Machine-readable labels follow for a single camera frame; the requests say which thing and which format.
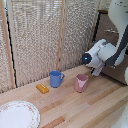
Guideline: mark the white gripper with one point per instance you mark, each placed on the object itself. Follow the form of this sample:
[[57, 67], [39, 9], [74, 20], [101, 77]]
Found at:
[[98, 70]]

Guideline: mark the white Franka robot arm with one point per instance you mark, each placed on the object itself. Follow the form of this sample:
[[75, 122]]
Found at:
[[106, 51]]

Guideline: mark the brown drawer front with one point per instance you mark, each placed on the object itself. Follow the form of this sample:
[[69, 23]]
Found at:
[[115, 73], [105, 25]]

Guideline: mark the dark brown drawer cabinet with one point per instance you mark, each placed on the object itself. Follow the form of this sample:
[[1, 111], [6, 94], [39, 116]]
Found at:
[[103, 26]]

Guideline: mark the pink ceramic mug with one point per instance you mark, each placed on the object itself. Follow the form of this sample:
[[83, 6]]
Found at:
[[81, 82]]

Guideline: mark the blue ceramic mug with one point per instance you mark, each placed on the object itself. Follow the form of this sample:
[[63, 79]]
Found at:
[[55, 79]]

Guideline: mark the yellow rectangular block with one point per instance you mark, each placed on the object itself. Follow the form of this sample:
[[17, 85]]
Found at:
[[42, 88]]

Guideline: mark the white floral-rimmed plate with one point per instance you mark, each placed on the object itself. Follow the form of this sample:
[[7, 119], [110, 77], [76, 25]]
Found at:
[[16, 115]]

